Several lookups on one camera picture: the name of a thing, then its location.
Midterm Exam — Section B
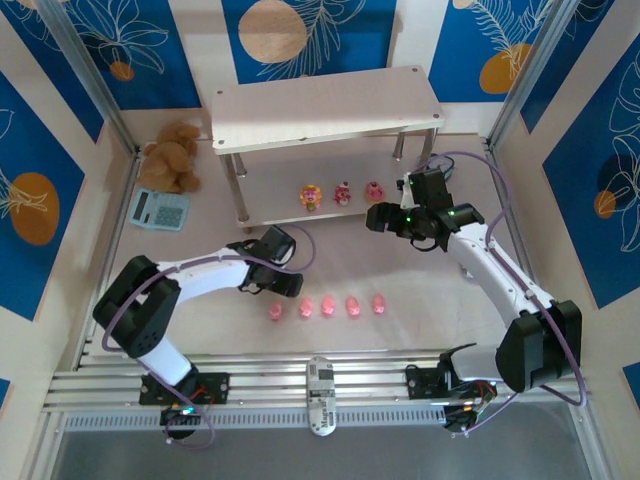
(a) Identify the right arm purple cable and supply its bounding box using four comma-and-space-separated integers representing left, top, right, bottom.
419, 150, 589, 440

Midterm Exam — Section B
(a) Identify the black controller board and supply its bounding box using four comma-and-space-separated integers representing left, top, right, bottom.
159, 404, 202, 432
442, 403, 482, 434

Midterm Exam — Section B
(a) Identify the light blue calculator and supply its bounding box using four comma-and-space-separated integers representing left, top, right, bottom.
128, 189, 193, 231

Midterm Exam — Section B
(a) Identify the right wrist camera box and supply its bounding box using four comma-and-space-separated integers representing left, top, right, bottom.
397, 171, 417, 210

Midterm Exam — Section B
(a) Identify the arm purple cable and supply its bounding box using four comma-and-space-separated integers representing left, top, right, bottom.
101, 223, 316, 450
419, 150, 589, 440

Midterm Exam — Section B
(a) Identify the grey slotted cable duct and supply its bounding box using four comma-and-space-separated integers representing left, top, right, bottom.
63, 404, 571, 432

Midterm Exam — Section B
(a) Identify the white two-tier shelf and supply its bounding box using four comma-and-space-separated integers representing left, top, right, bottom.
209, 64, 444, 235

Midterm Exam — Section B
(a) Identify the aluminium rail base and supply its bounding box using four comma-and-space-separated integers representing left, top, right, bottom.
42, 348, 596, 434

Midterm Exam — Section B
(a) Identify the brown plush toy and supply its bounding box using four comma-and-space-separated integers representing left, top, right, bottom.
137, 119, 203, 195

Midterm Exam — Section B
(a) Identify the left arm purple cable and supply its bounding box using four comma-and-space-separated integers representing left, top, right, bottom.
101, 223, 316, 450

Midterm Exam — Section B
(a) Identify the yellow flower figure toy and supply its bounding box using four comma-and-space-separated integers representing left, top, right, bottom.
298, 183, 322, 212

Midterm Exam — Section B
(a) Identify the aluminium frame post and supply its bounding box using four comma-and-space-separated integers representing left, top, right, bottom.
487, 0, 577, 151
37, 0, 140, 157

